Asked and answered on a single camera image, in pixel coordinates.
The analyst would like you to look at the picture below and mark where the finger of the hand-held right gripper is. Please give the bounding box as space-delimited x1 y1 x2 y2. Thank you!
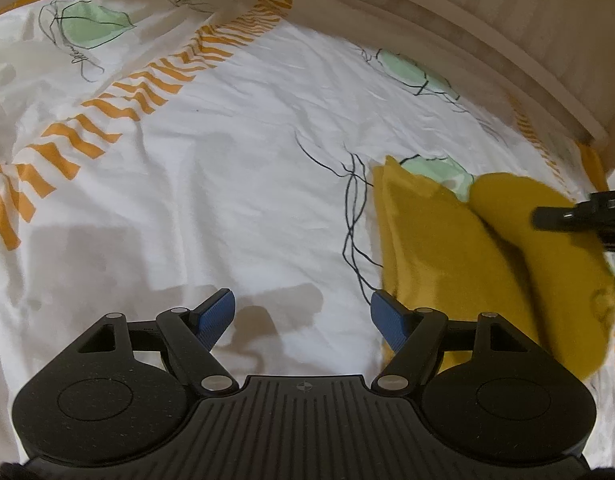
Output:
531 190 615 252

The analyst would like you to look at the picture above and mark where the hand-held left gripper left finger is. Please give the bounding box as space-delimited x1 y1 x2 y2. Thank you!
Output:
77 288 241 397

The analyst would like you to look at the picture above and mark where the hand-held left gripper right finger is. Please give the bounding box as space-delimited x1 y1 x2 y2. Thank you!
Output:
369 290 537 399

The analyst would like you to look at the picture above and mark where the mustard yellow knit sweater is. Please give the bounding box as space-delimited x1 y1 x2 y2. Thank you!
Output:
370 154 615 382

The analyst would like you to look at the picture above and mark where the white printed duvet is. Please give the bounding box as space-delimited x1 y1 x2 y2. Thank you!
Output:
0 0 615 463

